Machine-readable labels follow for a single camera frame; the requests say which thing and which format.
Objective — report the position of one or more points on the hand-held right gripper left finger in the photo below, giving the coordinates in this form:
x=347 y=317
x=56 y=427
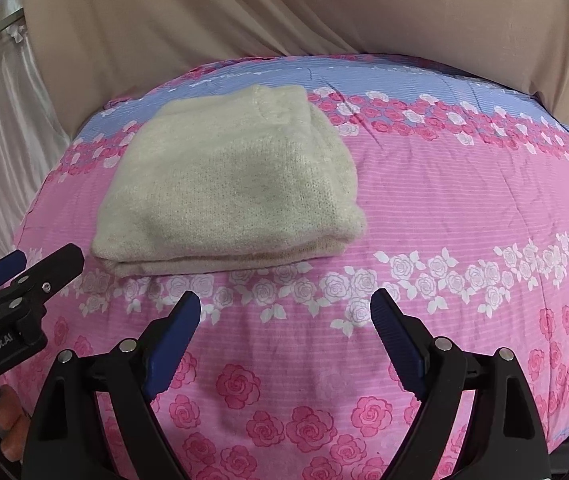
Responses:
x=177 y=345

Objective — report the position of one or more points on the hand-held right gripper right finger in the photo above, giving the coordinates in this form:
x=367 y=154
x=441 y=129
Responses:
x=397 y=345

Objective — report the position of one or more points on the cream knitted sweater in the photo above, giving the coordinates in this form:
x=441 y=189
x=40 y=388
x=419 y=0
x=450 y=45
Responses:
x=224 y=185

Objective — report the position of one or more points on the person's left hand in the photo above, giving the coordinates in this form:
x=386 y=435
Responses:
x=9 y=412

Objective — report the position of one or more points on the pink blue floral blanket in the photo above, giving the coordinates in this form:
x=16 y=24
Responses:
x=439 y=220

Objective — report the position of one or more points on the beige cloth sheet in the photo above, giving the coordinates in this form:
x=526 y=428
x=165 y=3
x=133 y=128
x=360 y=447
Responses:
x=289 y=10

